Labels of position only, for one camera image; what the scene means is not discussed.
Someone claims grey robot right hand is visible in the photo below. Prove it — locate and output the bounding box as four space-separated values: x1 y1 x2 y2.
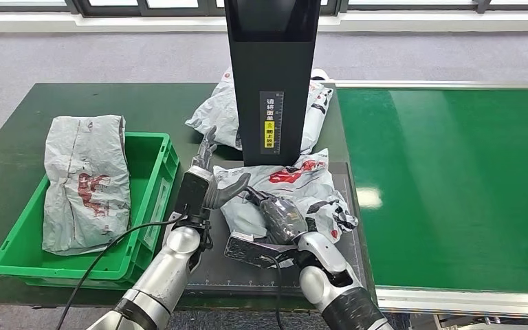
245 186 317 247

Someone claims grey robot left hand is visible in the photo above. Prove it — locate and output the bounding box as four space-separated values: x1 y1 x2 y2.
192 126 252 211

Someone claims puffy grey parcel black-red print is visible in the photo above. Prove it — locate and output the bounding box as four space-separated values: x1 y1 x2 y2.
212 148 359 245

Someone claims long grey mailer parcel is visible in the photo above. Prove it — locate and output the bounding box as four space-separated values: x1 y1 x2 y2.
41 114 132 257

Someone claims grey plastic mailer parcel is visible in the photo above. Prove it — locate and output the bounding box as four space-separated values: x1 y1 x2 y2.
185 68 335 156

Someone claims black inbound scanner machine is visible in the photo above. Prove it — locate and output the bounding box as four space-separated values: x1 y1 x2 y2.
184 0 374 299

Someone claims green conveyor belt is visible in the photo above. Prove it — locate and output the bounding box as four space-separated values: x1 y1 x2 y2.
334 80 528 320

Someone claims yellow and black scanner label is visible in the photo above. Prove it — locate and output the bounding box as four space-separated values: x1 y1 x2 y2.
259 91 285 156

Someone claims green plastic crate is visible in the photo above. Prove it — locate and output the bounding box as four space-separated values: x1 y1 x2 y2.
0 132 181 292

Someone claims white window sill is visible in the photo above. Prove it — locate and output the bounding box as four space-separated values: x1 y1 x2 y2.
0 11 528 35

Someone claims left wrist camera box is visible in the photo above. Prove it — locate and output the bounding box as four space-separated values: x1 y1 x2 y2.
173 165 214 225

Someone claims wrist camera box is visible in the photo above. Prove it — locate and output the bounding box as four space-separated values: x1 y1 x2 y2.
224 231 299 270
173 165 214 225

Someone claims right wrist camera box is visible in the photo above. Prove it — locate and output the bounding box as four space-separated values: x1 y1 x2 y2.
224 231 299 270

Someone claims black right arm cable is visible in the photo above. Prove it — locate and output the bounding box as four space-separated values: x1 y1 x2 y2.
263 254 286 330

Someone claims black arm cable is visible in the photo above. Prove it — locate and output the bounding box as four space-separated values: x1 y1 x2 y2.
55 211 190 330
263 254 286 330

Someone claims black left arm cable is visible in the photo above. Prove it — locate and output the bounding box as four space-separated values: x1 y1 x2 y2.
55 211 190 330

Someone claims dark window frame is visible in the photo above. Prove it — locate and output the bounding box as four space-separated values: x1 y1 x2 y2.
0 0 528 18

